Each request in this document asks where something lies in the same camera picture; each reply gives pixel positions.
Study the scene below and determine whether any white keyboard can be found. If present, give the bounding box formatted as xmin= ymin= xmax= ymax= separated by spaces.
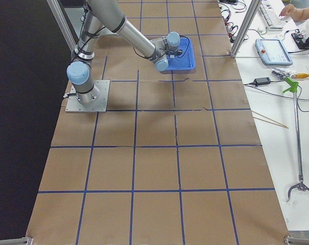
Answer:
xmin=259 ymin=1 xmax=284 ymax=31

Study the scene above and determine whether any teach pendant tablet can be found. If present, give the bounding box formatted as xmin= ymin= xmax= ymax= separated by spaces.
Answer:
xmin=255 ymin=39 xmax=293 ymax=66

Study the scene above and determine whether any black power brick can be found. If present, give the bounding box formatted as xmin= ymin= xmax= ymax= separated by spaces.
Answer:
xmin=254 ymin=77 xmax=271 ymax=86

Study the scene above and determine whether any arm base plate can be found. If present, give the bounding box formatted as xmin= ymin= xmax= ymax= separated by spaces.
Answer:
xmin=65 ymin=80 xmax=110 ymax=113

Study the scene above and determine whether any green handled reacher grabber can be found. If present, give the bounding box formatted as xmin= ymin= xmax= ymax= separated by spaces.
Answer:
xmin=283 ymin=77 xmax=309 ymax=202

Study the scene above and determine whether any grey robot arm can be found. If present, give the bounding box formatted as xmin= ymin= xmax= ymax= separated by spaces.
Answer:
xmin=66 ymin=1 xmax=183 ymax=105

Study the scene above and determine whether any aluminium frame post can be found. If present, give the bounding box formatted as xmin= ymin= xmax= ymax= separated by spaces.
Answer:
xmin=230 ymin=0 xmax=261 ymax=58

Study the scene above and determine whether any blue plastic tray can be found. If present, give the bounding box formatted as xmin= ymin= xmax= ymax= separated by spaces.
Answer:
xmin=165 ymin=37 xmax=196 ymax=71

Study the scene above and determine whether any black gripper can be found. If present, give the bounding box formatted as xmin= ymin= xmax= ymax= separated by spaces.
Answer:
xmin=167 ymin=50 xmax=183 ymax=58

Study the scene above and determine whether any wooden chopsticks pair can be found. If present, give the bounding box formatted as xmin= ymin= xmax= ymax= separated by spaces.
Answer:
xmin=251 ymin=110 xmax=289 ymax=129

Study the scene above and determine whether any person hand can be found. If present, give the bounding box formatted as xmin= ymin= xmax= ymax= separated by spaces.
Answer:
xmin=279 ymin=4 xmax=299 ymax=20

